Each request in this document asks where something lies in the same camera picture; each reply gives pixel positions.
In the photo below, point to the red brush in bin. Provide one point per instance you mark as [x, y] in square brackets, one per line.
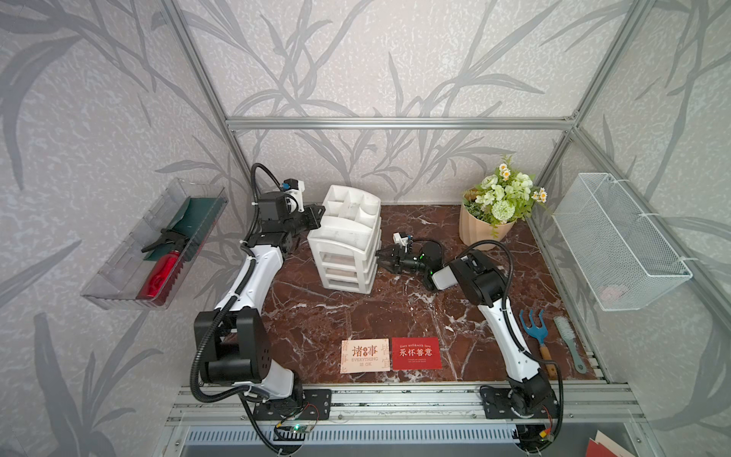
[159, 275]

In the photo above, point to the white plastic drawer organizer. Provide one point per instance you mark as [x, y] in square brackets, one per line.
[344, 247]

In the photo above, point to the red item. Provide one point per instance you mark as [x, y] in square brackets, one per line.
[416, 354]

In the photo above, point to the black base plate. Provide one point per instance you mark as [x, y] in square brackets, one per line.
[514, 404]
[309, 404]

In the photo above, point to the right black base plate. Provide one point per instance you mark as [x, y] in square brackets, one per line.
[514, 404]

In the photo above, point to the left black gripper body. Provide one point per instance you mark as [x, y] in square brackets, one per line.
[299, 225]

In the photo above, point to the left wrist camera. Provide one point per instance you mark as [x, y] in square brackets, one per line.
[294, 190]

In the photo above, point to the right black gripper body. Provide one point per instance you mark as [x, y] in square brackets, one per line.
[409, 264]

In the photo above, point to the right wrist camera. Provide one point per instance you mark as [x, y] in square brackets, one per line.
[403, 240]

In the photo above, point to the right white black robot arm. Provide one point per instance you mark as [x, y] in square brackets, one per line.
[484, 272]

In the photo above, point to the green circuit board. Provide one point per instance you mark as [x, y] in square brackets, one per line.
[293, 432]

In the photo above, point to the green card in bin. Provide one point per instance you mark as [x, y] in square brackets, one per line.
[194, 218]

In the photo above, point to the black clamp in bin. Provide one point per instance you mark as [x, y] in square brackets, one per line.
[177, 241]

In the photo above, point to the blue garden hand rake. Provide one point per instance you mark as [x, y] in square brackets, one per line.
[537, 329]

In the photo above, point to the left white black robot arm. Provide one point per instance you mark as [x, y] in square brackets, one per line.
[233, 353]

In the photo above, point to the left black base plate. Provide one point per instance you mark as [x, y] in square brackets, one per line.
[309, 404]

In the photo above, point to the white wire mesh basket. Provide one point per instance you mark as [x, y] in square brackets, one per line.
[626, 261]

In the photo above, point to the potted white flower plant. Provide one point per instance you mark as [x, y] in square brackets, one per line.
[491, 208]

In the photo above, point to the red paper at corner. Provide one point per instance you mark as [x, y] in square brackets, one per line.
[603, 446]

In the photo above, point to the pink postcard red characters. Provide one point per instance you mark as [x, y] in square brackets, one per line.
[368, 355]

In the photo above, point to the aluminium front rail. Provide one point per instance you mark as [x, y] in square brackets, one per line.
[420, 403]

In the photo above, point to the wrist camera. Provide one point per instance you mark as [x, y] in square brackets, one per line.
[294, 190]
[403, 240]

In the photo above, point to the clear plastic wall bin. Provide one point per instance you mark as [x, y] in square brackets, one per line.
[149, 266]

